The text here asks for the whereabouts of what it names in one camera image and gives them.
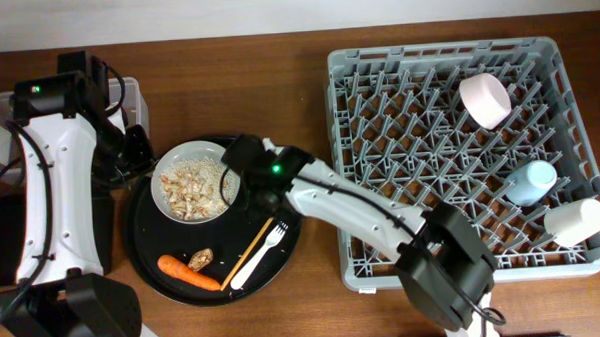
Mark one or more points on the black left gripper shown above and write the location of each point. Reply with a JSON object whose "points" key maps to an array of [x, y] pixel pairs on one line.
{"points": [[145, 159]]}

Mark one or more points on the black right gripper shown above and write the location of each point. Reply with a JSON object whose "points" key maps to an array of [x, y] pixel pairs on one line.
{"points": [[254, 201]]}

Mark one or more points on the wooden chopstick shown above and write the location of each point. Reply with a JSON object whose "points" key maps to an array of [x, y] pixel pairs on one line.
{"points": [[245, 254]]}

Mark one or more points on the white plastic fork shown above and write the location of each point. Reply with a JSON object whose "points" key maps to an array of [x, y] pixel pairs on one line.
{"points": [[272, 239]]}

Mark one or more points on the grey plate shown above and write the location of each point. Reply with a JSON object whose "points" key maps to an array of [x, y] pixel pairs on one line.
{"points": [[188, 150]]}

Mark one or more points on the rice and food scraps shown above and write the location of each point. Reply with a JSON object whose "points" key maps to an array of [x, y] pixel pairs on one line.
{"points": [[197, 190]]}

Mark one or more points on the round black serving tray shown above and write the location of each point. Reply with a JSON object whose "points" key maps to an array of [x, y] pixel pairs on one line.
{"points": [[148, 234]]}

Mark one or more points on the pink white small bowl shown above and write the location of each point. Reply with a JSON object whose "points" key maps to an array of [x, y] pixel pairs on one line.
{"points": [[485, 99]]}

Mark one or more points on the light blue plastic cup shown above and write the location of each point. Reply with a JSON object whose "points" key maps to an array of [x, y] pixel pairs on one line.
{"points": [[531, 182]]}

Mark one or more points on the white paper cup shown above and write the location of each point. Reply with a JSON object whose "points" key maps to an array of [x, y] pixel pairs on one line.
{"points": [[572, 223]]}

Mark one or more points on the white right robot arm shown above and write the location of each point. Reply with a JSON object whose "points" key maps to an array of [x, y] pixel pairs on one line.
{"points": [[445, 268]]}

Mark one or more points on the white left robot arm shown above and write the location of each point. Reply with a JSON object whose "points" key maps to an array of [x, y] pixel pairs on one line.
{"points": [[72, 139]]}

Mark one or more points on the clear plastic waste bin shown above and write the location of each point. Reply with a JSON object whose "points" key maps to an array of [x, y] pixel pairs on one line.
{"points": [[134, 106]]}

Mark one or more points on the brown food lump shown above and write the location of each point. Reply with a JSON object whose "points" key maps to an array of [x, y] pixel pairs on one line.
{"points": [[201, 259]]}

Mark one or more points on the orange carrot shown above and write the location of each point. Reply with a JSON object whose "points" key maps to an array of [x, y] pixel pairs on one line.
{"points": [[169, 265]]}

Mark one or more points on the small white label sticker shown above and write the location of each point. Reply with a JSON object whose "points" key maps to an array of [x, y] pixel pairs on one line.
{"points": [[367, 290]]}

